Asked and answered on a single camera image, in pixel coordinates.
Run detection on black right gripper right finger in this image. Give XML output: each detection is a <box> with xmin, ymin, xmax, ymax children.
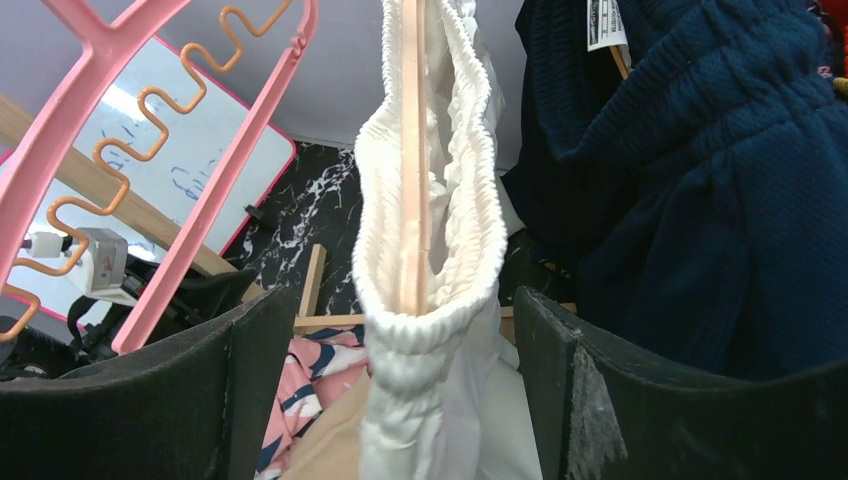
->
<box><xmin>514</xmin><ymin>287</ymin><xmax>847</xmax><ymax>479</ymax></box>

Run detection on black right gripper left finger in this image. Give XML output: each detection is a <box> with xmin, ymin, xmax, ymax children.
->
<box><xmin>1</xmin><ymin>289</ymin><xmax>293</xmax><ymax>479</ymax></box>

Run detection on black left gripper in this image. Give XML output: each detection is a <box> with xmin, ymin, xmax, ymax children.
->
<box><xmin>0</xmin><ymin>254</ymin><xmax>260</xmax><ymax>382</ymax></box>

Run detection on white shorts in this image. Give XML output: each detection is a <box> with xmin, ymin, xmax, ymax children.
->
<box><xmin>352</xmin><ymin>1</ymin><xmax>541</xmax><ymax>479</ymax></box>

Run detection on light wooden hanger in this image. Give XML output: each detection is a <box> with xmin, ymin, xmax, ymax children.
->
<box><xmin>398</xmin><ymin>0</ymin><xmax>431</xmax><ymax>316</ymax></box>

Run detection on pink shark print shorts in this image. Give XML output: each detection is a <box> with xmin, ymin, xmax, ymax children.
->
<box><xmin>254</xmin><ymin>325</ymin><xmax>368</xmax><ymax>479</ymax></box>

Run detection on beige shorts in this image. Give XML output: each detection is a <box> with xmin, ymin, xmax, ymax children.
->
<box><xmin>281</xmin><ymin>372</ymin><xmax>371</xmax><ymax>480</ymax></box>

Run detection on navy blue hanging shorts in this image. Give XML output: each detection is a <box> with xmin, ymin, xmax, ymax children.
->
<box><xmin>503</xmin><ymin>1</ymin><xmax>847</xmax><ymax>380</ymax></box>

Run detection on pink and orange hanger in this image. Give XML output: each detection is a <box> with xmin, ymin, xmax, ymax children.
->
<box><xmin>1</xmin><ymin>1</ymin><xmax>318</xmax><ymax>354</ymax></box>

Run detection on pink framed whiteboard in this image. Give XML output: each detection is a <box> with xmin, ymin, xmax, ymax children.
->
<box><xmin>8</xmin><ymin>37</ymin><xmax>295</xmax><ymax>320</ymax></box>

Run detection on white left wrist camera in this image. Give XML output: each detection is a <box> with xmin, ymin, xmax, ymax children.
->
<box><xmin>21</xmin><ymin>228</ymin><xmax>137</xmax><ymax>307</ymax></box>

